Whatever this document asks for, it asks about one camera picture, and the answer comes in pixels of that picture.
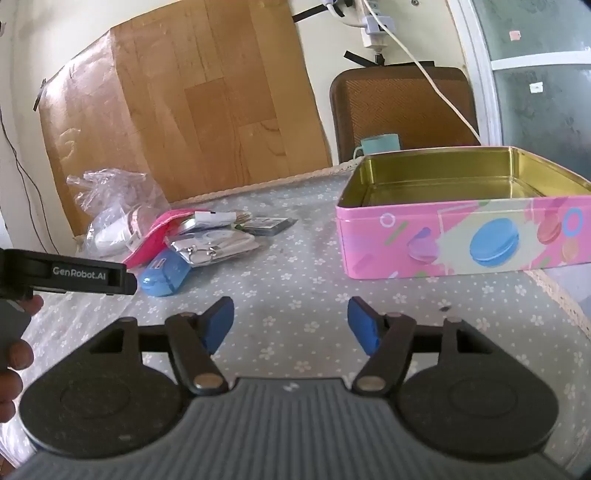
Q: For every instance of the brown chair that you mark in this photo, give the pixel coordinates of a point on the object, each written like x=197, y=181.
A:
x=397, y=106

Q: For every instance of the pink macaron print tin box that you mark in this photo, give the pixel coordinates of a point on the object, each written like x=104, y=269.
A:
x=461, y=217

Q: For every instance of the black tape strip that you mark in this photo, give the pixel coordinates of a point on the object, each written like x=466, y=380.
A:
x=362, y=59
x=308, y=14

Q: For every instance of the wood pattern board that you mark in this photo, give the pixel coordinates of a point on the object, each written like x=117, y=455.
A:
x=184, y=106

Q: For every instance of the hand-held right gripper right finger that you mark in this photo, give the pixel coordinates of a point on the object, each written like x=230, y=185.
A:
x=362, y=325

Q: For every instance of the white power strip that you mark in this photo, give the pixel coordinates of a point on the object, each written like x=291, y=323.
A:
x=375, y=25

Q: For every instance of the clear packet with keyring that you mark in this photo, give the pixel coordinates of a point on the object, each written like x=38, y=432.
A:
x=212, y=244

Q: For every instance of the pink cloth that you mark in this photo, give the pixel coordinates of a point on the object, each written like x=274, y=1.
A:
x=152, y=235

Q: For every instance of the clear plastic bag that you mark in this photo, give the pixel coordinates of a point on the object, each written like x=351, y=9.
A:
x=113, y=207

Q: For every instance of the white tagged packet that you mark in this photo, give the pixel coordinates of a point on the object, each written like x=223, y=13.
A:
x=217, y=218

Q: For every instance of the dark flat packet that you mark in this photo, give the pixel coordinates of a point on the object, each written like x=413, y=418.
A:
x=268, y=225

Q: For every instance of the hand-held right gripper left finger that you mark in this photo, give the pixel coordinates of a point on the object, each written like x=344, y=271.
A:
x=219, y=323

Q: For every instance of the blue plastic case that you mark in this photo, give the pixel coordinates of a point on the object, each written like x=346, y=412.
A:
x=164, y=274

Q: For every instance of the teal cup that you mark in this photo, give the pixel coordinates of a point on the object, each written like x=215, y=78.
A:
x=381, y=144

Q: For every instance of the person's left hand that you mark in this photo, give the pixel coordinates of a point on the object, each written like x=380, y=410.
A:
x=11, y=364

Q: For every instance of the floral grey tablecloth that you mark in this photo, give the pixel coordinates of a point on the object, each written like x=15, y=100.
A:
x=295, y=277

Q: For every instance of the frosted glass door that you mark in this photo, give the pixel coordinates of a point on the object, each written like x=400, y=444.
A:
x=535, y=78

